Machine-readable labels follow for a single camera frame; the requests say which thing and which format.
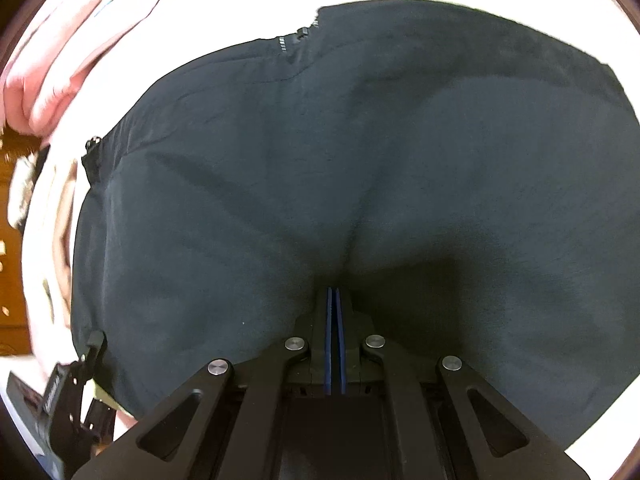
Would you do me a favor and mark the green and black hooded jacket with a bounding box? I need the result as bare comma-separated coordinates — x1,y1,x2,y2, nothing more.
70,2,640,456

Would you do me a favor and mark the folded pink blanket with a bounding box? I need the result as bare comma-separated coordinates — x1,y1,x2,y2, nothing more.
0,0,108,137

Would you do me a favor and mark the folded white fleece garment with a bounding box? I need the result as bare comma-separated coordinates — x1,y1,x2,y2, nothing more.
22,152,91,356

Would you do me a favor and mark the grey floral pouch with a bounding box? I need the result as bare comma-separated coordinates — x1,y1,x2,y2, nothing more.
7,152,40,232

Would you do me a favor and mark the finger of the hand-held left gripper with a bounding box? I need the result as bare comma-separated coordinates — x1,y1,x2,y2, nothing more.
81,399,119,457
70,331,108,387

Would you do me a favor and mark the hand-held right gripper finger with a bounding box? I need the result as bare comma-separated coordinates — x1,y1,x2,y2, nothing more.
72,287,333,480
333,288,590,480

